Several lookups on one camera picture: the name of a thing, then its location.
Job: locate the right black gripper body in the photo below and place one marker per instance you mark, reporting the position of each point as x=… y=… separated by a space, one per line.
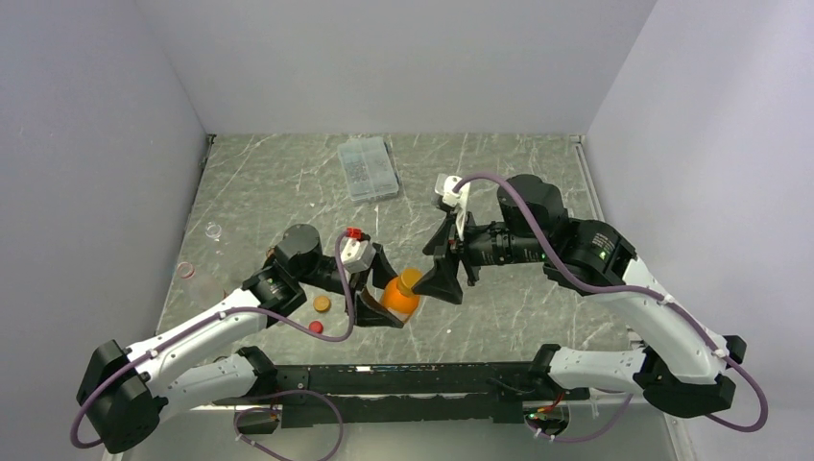
x=464 y=250

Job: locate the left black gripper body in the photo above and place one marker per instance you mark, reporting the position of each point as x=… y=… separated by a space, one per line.
x=330 y=276

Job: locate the orange bottle cap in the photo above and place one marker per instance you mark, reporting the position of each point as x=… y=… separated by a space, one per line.
x=322 y=304
x=407 y=280

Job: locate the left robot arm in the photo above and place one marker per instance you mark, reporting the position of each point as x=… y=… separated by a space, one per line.
x=127 y=391

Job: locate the clear plastic screw box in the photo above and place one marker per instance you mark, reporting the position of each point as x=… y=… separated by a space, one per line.
x=369 y=169

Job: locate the clear empty bottle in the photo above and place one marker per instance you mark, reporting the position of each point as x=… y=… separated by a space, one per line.
x=213 y=231

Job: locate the clear bottle red label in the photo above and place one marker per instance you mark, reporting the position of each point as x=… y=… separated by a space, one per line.
x=199 y=286

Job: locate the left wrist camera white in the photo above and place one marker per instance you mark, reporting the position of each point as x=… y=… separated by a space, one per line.
x=358 y=253

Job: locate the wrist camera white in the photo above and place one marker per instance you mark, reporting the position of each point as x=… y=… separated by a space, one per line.
x=451 y=196
x=358 y=253

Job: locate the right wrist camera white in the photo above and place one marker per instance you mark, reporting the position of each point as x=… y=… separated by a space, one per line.
x=451 y=196

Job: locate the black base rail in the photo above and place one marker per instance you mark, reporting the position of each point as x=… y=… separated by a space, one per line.
x=498 y=392

